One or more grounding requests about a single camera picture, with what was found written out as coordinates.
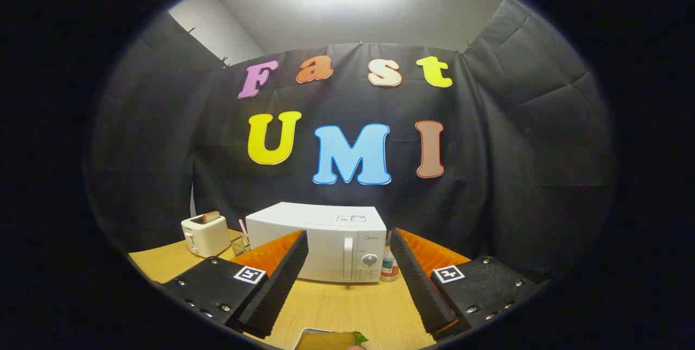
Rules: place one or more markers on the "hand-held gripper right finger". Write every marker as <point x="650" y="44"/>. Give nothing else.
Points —
<point x="418" y="285"/>

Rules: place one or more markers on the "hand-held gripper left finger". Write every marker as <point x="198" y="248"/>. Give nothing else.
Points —
<point x="282" y="285"/>

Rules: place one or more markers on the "white microwave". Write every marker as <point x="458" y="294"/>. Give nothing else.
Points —
<point x="326" y="236"/>

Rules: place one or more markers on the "brown bread lettuce sandwich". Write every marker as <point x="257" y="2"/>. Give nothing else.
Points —
<point x="331" y="342"/>

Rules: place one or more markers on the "clear plastic bottle red label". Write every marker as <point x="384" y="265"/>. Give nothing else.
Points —
<point x="389" y="268"/>

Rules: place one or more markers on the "white plate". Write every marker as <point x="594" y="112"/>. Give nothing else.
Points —
<point x="300" y="340"/>

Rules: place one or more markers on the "pink striped straw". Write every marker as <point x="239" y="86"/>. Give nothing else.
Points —
<point x="243" y="228"/>

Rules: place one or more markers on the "cream toaster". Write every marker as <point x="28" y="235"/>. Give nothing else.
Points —
<point x="206" y="237"/>

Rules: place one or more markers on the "toast slice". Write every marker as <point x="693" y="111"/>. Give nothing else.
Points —
<point x="210" y="216"/>

